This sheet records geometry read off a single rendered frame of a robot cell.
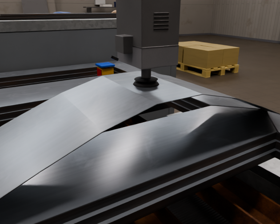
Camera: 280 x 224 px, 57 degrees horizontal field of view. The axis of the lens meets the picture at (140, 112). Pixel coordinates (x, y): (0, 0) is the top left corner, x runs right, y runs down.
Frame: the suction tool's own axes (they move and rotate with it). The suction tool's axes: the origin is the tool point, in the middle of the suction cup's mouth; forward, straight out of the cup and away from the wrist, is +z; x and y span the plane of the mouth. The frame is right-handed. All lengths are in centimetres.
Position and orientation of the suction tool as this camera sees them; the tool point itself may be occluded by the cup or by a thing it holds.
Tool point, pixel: (146, 91)
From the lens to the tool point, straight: 43.2
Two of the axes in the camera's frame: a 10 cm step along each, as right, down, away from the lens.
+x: 8.8, -1.8, 4.4
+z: 0.0, 9.3, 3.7
